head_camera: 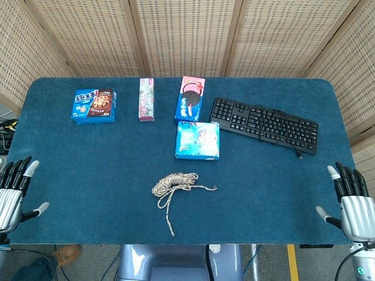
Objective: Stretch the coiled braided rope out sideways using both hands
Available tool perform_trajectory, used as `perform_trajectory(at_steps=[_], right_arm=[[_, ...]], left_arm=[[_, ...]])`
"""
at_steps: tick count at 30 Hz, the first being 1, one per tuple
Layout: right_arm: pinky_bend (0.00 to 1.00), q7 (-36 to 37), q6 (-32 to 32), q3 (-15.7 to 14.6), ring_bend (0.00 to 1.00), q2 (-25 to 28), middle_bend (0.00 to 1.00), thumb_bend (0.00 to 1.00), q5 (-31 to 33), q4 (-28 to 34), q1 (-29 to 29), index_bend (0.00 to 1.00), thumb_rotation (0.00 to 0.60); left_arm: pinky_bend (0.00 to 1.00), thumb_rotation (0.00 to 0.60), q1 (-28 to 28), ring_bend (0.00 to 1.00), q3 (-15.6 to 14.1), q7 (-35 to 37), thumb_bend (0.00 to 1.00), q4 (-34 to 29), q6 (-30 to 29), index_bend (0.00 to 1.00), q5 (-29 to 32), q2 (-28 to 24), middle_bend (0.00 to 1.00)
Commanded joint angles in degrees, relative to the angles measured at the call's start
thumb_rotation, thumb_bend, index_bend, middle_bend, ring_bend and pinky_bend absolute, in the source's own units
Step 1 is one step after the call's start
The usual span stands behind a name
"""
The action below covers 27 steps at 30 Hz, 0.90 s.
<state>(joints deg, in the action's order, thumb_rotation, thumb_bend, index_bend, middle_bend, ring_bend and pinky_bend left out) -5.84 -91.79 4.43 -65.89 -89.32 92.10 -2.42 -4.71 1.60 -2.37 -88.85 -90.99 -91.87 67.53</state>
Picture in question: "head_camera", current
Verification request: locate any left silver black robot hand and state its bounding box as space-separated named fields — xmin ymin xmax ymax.
xmin=0 ymin=156 xmax=50 ymax=235

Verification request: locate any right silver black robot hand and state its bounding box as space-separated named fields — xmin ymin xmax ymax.
xmin=315 ymin=162 xmax=375 ymax=242

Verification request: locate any beige braided rope bundle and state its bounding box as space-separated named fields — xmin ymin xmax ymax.
xmin=151 ymin=172 xmax=218 ymax=237

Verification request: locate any blue jeans leg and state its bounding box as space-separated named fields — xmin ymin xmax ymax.
xmin=11 ymin=256 xmax=59 ymax=281

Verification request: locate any brown leather shoe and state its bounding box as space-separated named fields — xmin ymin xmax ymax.
xmin=53 ymin=245 xmax=82 ymax=269

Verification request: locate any blue table cloth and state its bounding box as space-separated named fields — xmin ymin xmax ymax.
xmin=6 ymin=77 xmax=355 ymax=245

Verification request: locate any metal table leg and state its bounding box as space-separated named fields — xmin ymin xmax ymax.
xmin=250 ymin=245 xmax=260 ymax=281

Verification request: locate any blue brown cookie box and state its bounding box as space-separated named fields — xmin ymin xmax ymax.
xmin=70 ymin=88 xmax=117 ymax=125

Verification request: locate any black computer keyboard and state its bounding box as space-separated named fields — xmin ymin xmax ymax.
xmin=209 ymin=97 xmax=319 ymax=156

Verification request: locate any pink floral narrow box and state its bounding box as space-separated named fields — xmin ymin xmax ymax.
xmin=138 ymin=77 xmax=155 ymax=122

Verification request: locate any blue-grey robot torso base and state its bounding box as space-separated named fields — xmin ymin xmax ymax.
xmin=115 ymin=244 xmax=244 ymax=281

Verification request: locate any light blue cookie box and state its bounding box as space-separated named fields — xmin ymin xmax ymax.
xmin=174 ymin=121 xmax=220 ymax=161

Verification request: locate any pink blue Oreo box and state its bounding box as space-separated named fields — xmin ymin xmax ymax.
xmin=174 ymin=76 xmax=206 ymax=123

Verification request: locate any woven bamboo folding screen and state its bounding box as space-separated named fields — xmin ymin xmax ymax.
xmin=0 ymin=0 xmax=375 ymax=216

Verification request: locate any black right hand cable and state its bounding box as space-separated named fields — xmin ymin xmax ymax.
xmin=333 ymin=251 xmax=360 ymax=281

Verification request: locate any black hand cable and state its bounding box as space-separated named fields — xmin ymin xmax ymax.
xmin=333 ymin=251 xmax=360 ymax=281
xmin=10 ymin=248 xmax=59 ymax=281

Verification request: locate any black table edge bracket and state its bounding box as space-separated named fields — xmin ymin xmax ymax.
xmin=299 ymin=243 xmax=335 ymax=249

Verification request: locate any black device with cables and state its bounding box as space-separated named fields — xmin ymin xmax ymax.
xmin=0 ymin=116 xmax=19 ymax=156

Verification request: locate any black left hand cable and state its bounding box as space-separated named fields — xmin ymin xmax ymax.
xmin=10 ymin=248 xmax=59 ymax=281

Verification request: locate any black keyboard cable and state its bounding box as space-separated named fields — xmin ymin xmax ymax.
xmin=253 ymin=104 xmax=304 ymax=160

